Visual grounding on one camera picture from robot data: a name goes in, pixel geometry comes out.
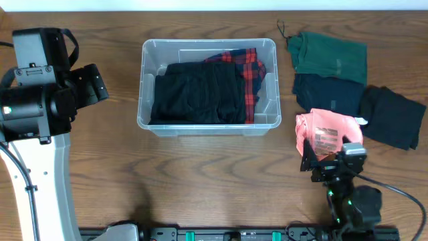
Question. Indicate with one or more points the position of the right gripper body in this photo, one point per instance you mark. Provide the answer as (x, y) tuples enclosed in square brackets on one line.
[(326, 168)]

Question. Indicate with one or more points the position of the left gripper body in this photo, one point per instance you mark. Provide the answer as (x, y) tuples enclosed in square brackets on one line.
[(88, 86)]

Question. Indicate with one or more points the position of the black garment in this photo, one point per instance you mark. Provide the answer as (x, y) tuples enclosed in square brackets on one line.
[(392, 119), (204, 93)]

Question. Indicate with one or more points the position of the dark green garment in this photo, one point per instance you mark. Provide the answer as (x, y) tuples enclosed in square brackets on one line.
[(314, 53)]

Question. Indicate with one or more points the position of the red navy plaid garment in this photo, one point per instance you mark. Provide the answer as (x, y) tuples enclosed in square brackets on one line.
[(251, 70)]

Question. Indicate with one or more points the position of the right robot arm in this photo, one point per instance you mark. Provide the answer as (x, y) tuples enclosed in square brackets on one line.
[(355, 211)]

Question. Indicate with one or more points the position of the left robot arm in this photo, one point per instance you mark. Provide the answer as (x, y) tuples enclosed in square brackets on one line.
[(36, 120)]

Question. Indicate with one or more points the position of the clear plastic storage container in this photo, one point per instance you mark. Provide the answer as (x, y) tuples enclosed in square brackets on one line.
[(157, 54)]

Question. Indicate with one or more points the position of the pink printed garment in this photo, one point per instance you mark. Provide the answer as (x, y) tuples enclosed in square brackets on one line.
[(324, 130)]

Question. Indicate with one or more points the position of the dark navy folded garment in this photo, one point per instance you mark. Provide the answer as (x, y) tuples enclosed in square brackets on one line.
[(328, 93)]

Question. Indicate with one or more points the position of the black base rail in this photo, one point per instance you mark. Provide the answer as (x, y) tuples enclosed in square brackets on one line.
[(295, 231)]

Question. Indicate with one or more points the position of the black drawstring loop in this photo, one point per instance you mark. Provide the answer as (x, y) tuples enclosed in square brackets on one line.
[(282, 28)]

